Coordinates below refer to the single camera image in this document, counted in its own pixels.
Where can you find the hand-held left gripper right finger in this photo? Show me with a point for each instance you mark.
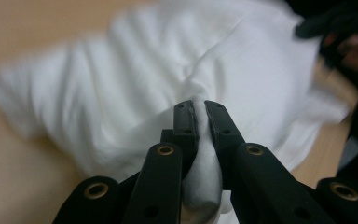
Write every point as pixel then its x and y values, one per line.
pixel 223 137

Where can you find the white skirt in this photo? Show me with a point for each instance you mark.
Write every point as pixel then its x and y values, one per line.
pixel 121 93

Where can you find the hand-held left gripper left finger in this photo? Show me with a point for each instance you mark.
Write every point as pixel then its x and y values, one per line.
pixel 185 130

